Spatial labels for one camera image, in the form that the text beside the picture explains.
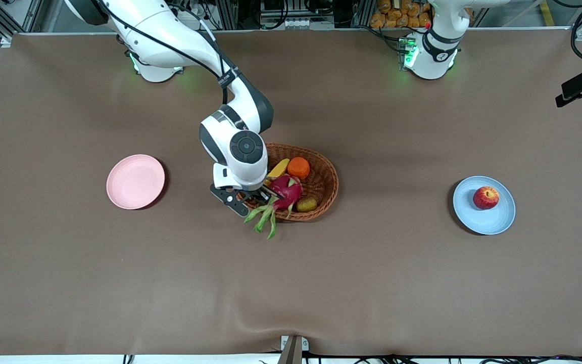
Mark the yellow banana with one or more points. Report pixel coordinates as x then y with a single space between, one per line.
280 167

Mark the red apple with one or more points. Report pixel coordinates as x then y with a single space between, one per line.
486 197

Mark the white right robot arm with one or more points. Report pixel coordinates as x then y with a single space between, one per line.
159 35

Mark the pink dragon fruit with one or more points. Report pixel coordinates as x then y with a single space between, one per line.
287 191

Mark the orange fruit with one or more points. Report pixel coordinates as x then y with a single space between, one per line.
298 168

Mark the brown-green kiwi fruit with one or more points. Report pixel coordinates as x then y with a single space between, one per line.
306 204

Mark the brown wicker basket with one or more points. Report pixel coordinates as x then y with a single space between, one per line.
324 182

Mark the pink round plate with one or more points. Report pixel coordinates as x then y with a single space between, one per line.
134 182

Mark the light blue round plate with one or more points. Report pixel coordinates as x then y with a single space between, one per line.
488 222

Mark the pile of orange buns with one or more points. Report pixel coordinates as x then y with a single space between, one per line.
402 17

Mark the metal table edge bracket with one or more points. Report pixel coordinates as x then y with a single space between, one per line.
293 351

